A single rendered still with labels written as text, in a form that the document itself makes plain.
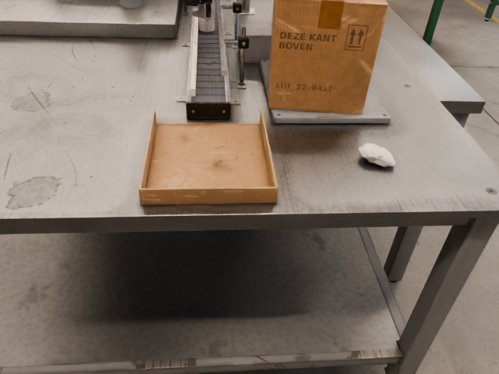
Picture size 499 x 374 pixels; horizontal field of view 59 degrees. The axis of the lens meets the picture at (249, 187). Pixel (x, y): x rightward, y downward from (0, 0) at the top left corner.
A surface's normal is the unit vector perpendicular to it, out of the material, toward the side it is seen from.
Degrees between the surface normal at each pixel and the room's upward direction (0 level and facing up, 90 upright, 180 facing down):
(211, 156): 0
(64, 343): 1
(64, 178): 0
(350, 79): 90
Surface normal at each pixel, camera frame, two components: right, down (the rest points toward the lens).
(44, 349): 0.05, -0.79
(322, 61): -0.04, 0.62
